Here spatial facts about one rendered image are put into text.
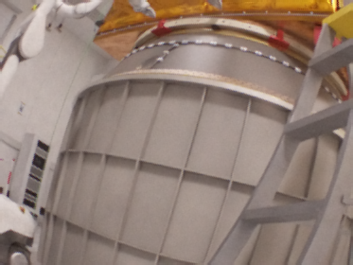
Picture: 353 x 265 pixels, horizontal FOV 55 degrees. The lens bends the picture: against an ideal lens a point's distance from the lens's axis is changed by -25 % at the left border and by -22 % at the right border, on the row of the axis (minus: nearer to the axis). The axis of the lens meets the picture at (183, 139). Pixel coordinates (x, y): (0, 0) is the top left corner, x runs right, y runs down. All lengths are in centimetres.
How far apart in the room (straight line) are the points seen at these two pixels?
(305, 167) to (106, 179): 89
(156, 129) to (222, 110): 28
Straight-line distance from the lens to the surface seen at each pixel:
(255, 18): 228
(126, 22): 293
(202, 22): 231
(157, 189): 171
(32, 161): 943
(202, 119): 176
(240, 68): 195
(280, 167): 132
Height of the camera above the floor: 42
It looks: 16 degrees up
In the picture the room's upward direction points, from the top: 16 degrees clockwise
